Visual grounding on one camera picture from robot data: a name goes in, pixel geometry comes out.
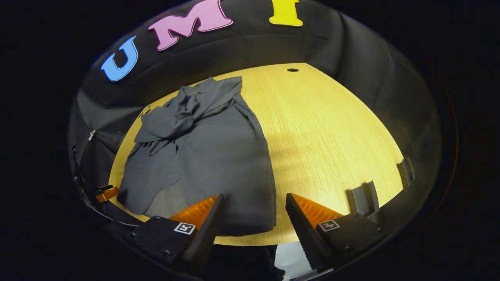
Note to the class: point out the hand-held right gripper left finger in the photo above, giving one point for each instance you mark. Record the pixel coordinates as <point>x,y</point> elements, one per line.
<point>209,230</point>

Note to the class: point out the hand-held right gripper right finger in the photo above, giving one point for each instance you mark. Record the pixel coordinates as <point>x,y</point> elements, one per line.
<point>304,234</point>

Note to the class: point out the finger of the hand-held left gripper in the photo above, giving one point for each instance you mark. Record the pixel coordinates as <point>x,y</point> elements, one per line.
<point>107,194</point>

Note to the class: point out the grey button shirt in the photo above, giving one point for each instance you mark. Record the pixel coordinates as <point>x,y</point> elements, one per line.
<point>226,164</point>

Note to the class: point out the small white clip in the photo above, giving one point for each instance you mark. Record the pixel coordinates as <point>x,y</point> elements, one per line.
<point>91,135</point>

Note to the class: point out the grey table clamp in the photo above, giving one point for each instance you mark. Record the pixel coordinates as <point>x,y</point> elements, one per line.
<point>363,199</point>
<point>406,171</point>

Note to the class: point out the black backdrop cloth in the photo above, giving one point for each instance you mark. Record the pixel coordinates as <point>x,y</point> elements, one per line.
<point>371,86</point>

